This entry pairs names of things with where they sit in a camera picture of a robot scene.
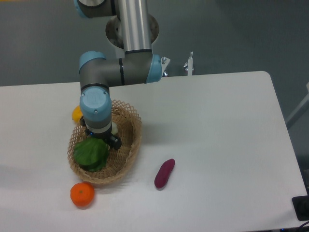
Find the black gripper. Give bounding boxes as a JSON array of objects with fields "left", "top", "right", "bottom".
[{"left": 79, "top": 116, "right": 122, "bottom": 150}]

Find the green bok choy vegetable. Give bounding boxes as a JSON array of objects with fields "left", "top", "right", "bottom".
[{"left": 73, "top": 136, "right": 110, "bottom": 172}]

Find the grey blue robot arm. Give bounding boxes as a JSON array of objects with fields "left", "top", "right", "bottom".
[{"left": 74, "top": 0, "right": 165, "bottom": 150}]

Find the woven wicker basket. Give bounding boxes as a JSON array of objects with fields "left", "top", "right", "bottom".
[{"left": 67, "top": 100, "right": 142, "bottom": 185}]

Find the yellow orange mango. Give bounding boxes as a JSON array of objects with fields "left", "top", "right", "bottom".
[{"left": 71, "top": 105, "right": 83, "bottom": 123}]

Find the orange tangerine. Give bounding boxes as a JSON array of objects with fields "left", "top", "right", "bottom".
[{"left": 70, "top": 182, "right": 95, "bottom": 207}]

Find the purple sweet potato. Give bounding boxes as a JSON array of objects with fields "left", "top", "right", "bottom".
[{"left": 154, "top": 159, "right": 175, "bottom": 189}]

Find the black device at edge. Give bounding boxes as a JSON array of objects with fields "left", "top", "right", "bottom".
[{"left": 292, "top": 195, "right": 309, "bottom": 221}]

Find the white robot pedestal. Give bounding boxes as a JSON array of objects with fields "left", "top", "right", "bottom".
[{"left": 105, "top": 14, "right": 159, "bottom": 58}]

